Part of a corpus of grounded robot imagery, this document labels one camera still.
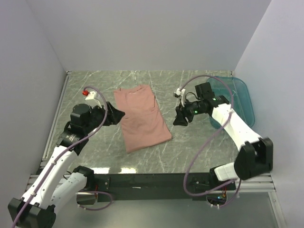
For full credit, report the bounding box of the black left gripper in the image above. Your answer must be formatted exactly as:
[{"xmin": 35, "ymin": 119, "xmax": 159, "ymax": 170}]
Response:
[{"xmin": 84, "ymin": 101, "xmax": 125, "ymax": 133}]

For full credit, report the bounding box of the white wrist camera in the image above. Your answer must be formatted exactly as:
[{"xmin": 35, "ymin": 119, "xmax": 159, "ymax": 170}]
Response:
[
  {"xmin": 82, "ymin": 90, "xmax": 101, "ymax": 107},
  {"xmin": 173, "ymin": 88, "xmax": 186, "ymax": 107}
]

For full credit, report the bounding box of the pink t-shirt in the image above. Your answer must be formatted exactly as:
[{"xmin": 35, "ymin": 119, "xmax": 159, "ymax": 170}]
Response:
[{"xmin": 114, "ymin": 85, "xmax": 172, "ymax": 153}]

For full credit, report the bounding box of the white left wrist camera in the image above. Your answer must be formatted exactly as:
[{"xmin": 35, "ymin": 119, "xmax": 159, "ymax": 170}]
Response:
[{"xmin": 82, "ymin": 90, "xmax": 101, "ymax": 107}]

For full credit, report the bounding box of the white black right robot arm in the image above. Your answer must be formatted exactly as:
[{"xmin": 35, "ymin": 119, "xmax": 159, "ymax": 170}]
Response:
[{"xmin": 173, "ymin": 83, "xmax": 273, "ymax": 190}]

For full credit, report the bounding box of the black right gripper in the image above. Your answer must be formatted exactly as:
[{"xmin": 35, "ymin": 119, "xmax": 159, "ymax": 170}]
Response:
[{"xmin": 173, "ymin": 98, "xmax": 204, "ymax": 127}]

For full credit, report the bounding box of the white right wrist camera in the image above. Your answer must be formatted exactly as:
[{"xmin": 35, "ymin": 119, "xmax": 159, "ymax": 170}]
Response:
[{"xmin": 173, "ymin": 88, "xmax": 186, "ymax": 107}]

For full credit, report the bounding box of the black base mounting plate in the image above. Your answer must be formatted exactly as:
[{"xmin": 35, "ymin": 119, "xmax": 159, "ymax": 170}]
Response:
[{"xmin": 81, "ymin": 172, "xmax": 224, "ymax": 200}]

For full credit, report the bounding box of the teal translucent plastic basin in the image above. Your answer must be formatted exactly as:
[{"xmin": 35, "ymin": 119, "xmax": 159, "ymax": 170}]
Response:
[{"xmin": 207, "ymin": 76, "xmax": 255, "ymax": 128}]

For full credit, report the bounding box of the aluminium front frame rail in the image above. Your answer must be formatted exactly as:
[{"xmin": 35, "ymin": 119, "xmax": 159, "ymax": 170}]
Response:
[{"xmin": 205, "ymin": 172, "xmax": 276, "ymax": 193}]

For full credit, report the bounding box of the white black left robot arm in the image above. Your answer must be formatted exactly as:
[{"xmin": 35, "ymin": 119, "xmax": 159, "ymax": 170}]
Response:
[{"xmin": 8, "ymin": 102, "xmax": 125, "ymax": 228}]

